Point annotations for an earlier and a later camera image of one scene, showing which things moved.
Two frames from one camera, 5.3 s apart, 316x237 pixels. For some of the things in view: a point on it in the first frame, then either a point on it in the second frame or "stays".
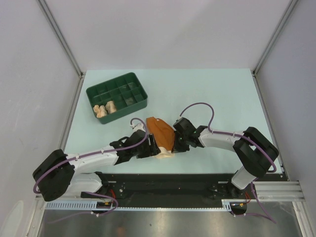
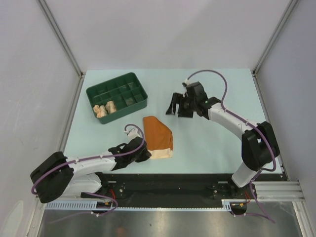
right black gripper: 177,147 to 178,98
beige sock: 100,110 stays
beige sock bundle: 111,106 stays
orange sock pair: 163,137 stays
